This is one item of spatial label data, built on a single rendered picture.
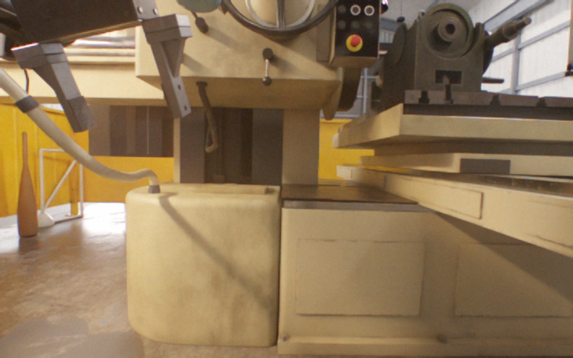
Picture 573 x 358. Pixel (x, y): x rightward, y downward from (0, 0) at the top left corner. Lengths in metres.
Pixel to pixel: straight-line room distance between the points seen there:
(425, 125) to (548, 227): 0.44
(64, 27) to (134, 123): 1.58
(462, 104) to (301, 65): 0.56
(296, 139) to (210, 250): 0.86
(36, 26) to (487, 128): 1.09
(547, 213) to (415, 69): 0.57
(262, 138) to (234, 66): 0.69
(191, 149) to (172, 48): 1.48
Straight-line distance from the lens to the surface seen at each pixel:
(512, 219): 0.85
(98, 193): 4.19
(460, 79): 1.15
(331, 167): 3.53
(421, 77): 1.09
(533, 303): 1.61
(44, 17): 0.41
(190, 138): 1.81
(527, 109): 1.28
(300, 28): 0.91
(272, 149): 1.72
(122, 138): 1.99
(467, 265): 1.39
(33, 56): 0.44
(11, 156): 3.72
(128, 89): 1.56
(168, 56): 0.35
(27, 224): 3.45
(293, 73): 1.11
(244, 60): 1.14
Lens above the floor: 0.77
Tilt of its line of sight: 4 degrees down
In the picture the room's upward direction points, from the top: 2 degrees clockwise
